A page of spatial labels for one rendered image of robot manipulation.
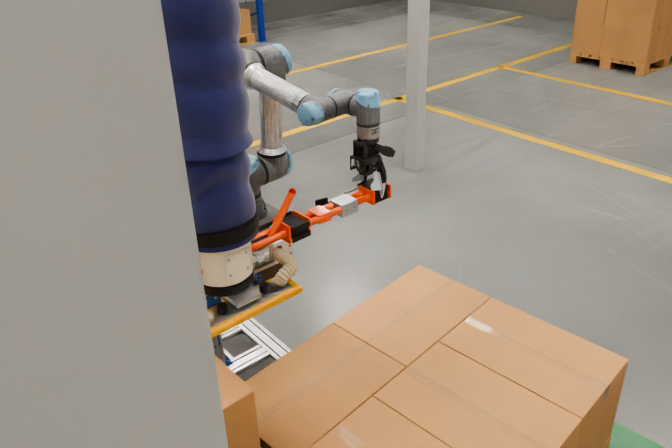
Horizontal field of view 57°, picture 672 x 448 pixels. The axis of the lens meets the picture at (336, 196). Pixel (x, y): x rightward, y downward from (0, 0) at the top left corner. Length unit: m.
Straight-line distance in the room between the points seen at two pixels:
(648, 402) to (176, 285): 3.15
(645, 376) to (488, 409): 1.32
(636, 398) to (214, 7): 2.65
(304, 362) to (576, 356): 1.05
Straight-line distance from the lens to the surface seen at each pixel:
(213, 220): 1.61
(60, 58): 0.22
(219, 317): 1.73
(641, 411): 3.30
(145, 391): 0.29
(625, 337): 3.70
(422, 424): 2.25
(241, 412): 1.82
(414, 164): 5.25
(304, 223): 1.86
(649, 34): 8.45
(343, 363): 2.46
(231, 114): 1.51
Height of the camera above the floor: 2.18
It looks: 27 degrees down
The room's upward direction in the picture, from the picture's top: 2 degrees counter-clockwise
